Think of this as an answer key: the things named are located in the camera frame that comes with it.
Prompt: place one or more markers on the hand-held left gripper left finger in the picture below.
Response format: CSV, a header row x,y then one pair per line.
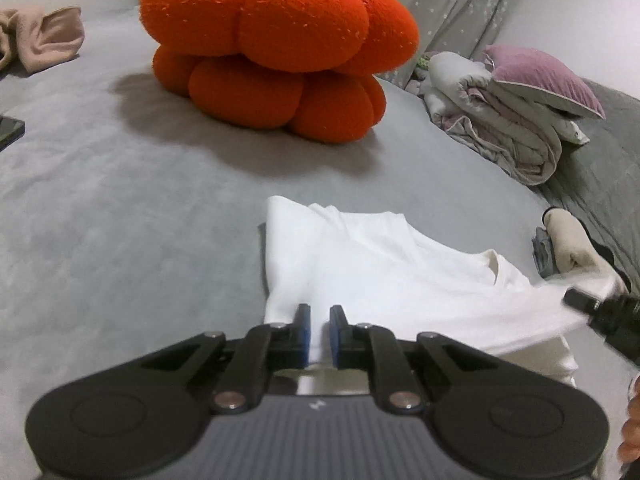
x,y
303,340

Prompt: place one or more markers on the grey quilted blanket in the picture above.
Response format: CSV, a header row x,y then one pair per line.
x,y
600,160

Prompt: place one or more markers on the pink beige cloth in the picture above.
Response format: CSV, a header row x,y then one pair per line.
x,y
45,37

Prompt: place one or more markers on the folded grey garment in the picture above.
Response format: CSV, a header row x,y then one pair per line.
x,y
542,255

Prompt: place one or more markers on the orange pumpkin plush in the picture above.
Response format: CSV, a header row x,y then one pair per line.
x,y
280,25

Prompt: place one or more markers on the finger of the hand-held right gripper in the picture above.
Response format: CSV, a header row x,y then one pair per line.
x,y
612,317

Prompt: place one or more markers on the grey bed sheet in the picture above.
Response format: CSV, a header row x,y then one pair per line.
x,y
125,210

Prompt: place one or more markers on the black smartphone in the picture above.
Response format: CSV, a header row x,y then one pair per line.
x,y
9,132

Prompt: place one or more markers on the person's right hand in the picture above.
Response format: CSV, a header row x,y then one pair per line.
x,y
631,425

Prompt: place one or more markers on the white long-sleeve shirt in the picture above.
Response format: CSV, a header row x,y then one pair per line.
x,y
375,270

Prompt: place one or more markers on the folded black garment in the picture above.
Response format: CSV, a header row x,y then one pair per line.
x,y
604,252

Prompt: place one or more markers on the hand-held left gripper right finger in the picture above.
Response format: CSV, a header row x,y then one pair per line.
x,y
336,340

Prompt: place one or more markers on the folded cream garment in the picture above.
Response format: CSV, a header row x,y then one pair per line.
x,y
570,245

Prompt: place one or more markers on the grey dotted curtain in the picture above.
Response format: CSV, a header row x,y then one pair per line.
x,y
450,0

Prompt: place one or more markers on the folded grey pink quilt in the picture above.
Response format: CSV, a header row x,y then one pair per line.
x,y
500,125

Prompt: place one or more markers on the purple pillow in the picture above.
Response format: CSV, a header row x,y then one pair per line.
x,y
540,75

